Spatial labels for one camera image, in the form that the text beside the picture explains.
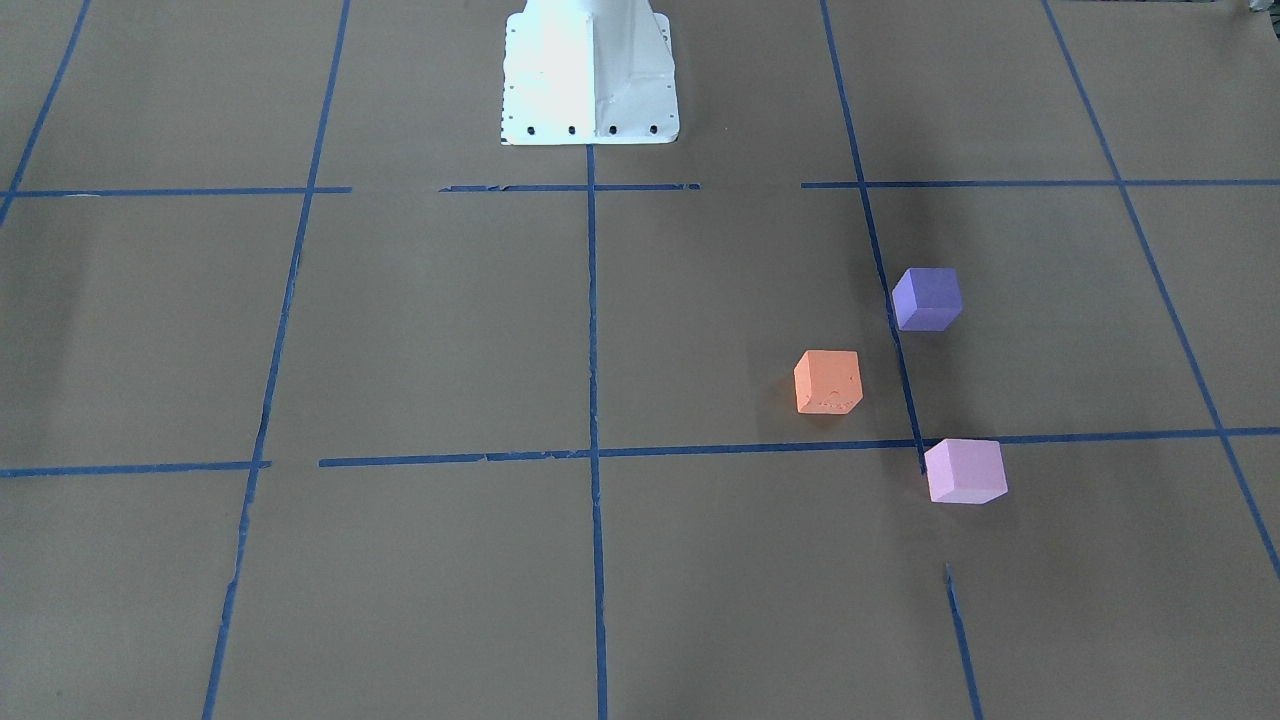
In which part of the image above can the orange foam cube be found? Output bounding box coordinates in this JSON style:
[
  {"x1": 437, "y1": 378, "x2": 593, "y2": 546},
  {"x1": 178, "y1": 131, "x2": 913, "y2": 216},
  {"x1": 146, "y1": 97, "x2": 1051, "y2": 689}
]
[{"x1": 794, "y1": 348, "x2": 865, "y2": 415}]

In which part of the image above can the dark purple foam cube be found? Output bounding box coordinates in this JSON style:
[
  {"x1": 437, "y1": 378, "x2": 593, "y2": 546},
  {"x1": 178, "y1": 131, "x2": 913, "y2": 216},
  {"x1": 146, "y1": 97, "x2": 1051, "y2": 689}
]
[{"x1": 890, "y1": 266, "x2": 964, "y2": 332}]

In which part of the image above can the light pink foam cube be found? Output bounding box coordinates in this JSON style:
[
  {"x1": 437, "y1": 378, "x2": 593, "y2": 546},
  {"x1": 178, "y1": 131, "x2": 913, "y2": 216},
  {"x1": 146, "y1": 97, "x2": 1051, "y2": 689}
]
[{"x1": 924, "y1": 438, "x2": 1009, "y2": 505}]

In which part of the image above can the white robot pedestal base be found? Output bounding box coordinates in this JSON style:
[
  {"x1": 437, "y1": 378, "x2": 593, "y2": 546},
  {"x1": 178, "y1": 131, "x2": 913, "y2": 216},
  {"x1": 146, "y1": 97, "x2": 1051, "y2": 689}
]
[{"x1": 500, "y1": 1, "x2": 681, "y2": 146}]

